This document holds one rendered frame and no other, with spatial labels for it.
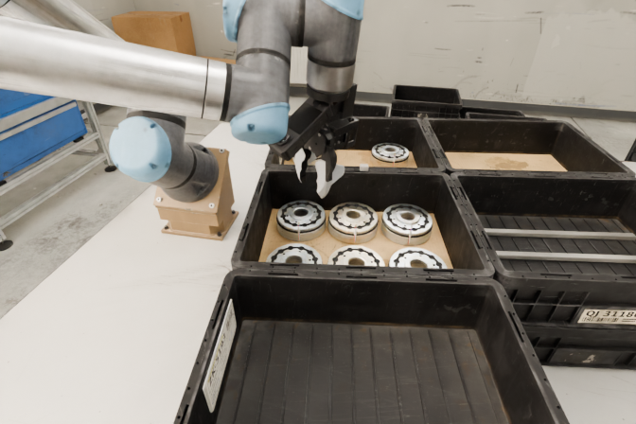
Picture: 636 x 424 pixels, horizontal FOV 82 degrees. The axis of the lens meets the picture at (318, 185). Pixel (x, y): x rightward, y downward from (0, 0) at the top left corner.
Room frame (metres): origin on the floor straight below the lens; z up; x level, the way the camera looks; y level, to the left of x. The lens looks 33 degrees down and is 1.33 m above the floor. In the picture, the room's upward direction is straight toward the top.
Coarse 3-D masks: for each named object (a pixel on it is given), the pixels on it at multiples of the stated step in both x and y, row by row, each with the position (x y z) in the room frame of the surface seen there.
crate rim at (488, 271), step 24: (288, 168) 0.68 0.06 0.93; (312, 168) 0.68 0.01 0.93; (456, 192) 0.59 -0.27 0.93; (240, 240) 0.45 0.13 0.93; (480, 240) 0.45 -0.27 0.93; (240, 264) 0.40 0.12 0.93; (264, 264) 0.40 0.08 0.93; (288, 264) 0.40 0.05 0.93; (312, 264) 0.40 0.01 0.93; (336, 264) 0.40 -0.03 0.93
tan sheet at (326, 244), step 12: (432, 216) 0.64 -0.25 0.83; (276, 228) 0.60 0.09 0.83; (264, 240) 0.56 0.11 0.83; (276, 240) 0.56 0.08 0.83; (288, 240) 0.56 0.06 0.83; (312, 240) 0.56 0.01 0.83; (324, 240) 0.56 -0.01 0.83; (336, 240) 0.56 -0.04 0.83; (372, 240) 0.56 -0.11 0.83; (384, 240) 0.56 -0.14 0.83; (432, 240) 0.56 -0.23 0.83; (264, 252) 0.53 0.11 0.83; (324, 252) 0.53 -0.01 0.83; (384, 252) 0.53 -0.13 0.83; (432, 252) 0.53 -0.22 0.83; (444, 252) 0.53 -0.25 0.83; (384, 264) 0.49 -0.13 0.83
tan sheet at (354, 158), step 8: (336, 152) 0.94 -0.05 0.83; (344, 152) 0.94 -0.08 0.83; (352, 152) 0.94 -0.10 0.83; (360, 152) 0.94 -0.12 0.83; (368, 152) 0.94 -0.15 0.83; (344, 160) 0.90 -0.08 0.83; (352, 160) 0.90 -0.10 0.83; (360, 160) 0.90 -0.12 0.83; (368, 160) 0.90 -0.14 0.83; (408, 160) 0.90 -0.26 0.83
